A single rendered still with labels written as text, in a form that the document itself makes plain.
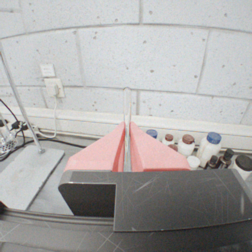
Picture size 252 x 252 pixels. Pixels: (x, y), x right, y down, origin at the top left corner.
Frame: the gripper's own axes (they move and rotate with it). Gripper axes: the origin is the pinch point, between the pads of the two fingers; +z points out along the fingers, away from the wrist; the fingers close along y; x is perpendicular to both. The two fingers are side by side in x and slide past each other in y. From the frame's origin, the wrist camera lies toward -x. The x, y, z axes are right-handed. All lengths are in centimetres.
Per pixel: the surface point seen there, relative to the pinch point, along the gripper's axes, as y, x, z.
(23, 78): 48, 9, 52
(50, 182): 27.0, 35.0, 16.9
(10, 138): 35.7, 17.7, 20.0
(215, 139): -29.4, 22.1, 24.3
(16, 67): 50, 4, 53
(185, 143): -20.3, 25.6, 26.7
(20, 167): 41, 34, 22
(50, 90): 33, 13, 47
